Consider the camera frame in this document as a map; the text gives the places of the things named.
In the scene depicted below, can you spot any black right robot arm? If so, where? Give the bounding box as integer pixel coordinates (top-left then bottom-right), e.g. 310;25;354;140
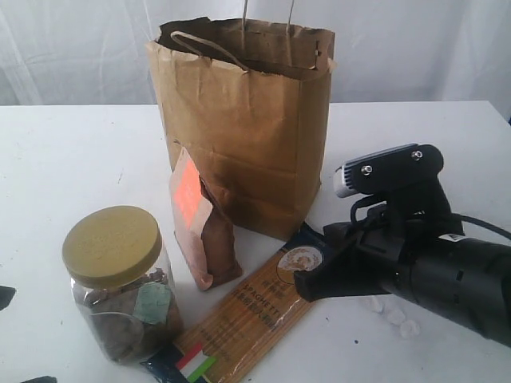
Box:
294;179;510;345

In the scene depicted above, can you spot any clear jar gold lid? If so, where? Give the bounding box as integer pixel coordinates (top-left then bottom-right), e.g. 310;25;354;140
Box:
61;206;184;364

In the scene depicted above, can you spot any white crumpled pellet middle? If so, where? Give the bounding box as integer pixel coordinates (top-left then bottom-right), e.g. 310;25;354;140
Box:
386;309;406;326

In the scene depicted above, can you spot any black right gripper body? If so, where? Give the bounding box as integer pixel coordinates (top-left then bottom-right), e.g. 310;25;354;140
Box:
323;179;462;298

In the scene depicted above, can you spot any small brown coffee pouch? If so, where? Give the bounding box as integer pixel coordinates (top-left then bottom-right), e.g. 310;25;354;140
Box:
169;148;243;291

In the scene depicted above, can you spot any large brown paper bag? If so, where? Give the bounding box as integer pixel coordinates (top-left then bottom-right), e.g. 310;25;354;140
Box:
146;17;335;240

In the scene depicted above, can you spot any spaghetti package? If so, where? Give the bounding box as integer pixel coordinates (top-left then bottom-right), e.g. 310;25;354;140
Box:
142;224;332;382

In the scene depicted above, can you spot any white crumpled pellet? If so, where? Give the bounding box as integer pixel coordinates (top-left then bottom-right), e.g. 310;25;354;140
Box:
369;296;385;314
386;309;406;326
399;320;420;339

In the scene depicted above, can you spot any white crumpled pellet left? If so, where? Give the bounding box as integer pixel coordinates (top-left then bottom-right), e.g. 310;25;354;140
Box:
369;296;385;314

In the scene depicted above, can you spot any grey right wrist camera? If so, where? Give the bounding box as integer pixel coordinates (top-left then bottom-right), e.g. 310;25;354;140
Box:
332;144;444;198

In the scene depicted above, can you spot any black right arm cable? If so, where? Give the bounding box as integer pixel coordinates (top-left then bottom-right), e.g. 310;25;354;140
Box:
458;215;511;243

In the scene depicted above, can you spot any white crumpled pellet near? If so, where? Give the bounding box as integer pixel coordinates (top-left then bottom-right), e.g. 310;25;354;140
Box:
399;320;420;339

